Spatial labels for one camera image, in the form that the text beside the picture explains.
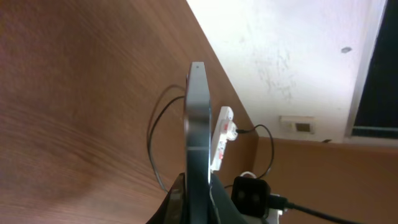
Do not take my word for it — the white wall control panel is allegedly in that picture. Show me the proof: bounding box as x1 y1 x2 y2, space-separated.
279 116 315 134

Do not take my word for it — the white power strip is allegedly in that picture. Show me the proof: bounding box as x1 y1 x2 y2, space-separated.
210 106 234 172

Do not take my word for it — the white charger adapter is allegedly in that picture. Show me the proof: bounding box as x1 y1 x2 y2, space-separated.
223 120 238 141

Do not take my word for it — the black right camera cable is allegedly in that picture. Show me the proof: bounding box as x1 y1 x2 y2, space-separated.
269 193 364 224

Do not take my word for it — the blue Galaxy S25 smartphone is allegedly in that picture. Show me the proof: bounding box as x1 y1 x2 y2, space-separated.
184 62 211 223

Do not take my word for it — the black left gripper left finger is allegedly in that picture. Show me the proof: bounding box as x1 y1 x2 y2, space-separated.
147 173 186 224

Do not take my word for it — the black charging cable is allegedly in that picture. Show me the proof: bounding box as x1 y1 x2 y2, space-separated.
146 83 275 193

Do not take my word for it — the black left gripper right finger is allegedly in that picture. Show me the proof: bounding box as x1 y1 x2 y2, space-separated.
210 174 247 224

